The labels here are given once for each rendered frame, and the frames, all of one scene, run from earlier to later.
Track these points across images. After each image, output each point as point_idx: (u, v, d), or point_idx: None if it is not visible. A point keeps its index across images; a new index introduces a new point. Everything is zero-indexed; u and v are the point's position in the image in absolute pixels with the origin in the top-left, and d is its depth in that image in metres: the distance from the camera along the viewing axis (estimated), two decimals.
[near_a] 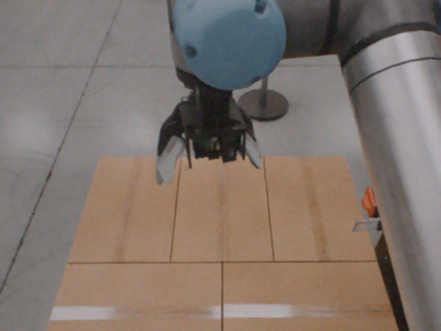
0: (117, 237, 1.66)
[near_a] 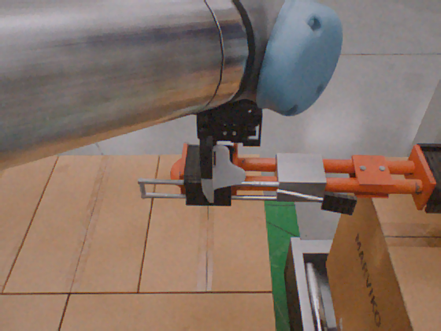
0: None
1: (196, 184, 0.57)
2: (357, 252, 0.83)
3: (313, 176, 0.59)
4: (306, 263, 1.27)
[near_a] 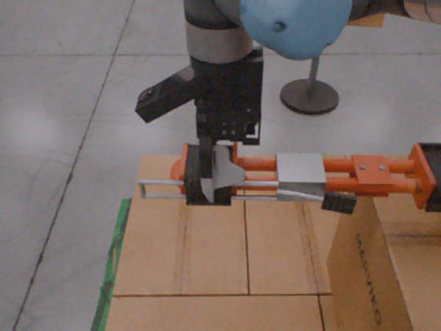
0: (176, 260, 1.27)
1: (196, 184, 0.57)
2: (357, 251, 0.83)
3: (313, 176, 0.59)
4: None
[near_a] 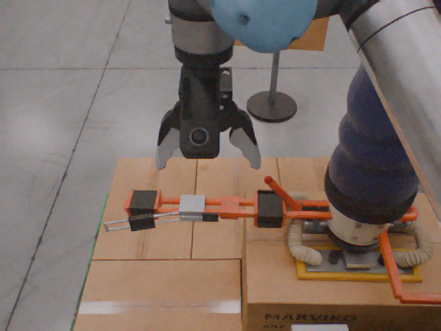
0: (139, 236, 1.72)
1: (135, 220, 1.09)
2: None
3: (198, 208, 1.12)
4: None
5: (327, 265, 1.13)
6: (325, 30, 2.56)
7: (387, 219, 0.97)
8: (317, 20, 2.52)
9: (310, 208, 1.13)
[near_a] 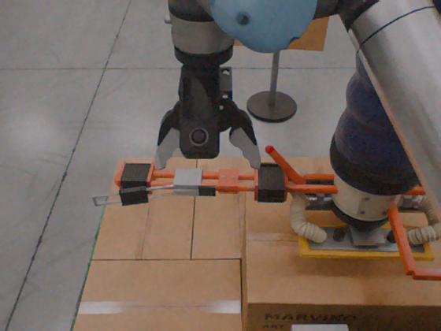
0: (139, 236, 1.72)
1: (126, 192, 1.01)
2: (243, 249, 1.37)
3: (193, 181, 1.05)
4: None
5: (331, 243, 1.06)
6: (325, 30, 2.56)
7: (398, 189, 0.90)
8: (317, 20, 2.52)
9: (314, 181, 1.06)
